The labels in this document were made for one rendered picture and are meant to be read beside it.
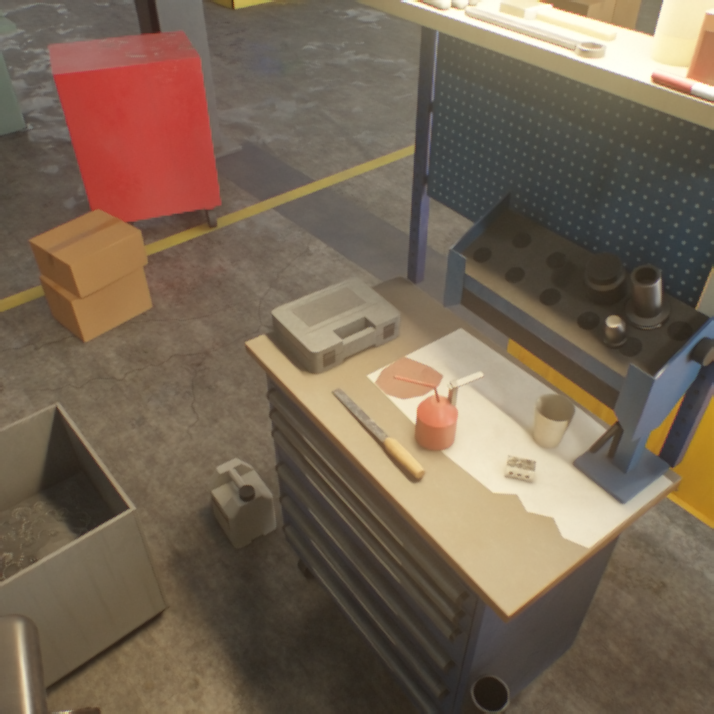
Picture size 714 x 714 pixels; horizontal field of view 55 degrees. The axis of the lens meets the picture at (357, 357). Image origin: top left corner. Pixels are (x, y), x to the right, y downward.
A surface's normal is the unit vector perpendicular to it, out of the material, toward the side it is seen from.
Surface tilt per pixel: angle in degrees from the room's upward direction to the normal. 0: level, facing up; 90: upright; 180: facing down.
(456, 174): 90
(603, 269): 27
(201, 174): 90
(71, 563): 90
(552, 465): 0
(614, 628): 0
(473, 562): 0
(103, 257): 90
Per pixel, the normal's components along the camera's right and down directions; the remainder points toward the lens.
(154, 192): 0.36, 0.61
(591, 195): -0.80, 0.39
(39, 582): 0.64, 0.50
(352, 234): 0.00, -0.76
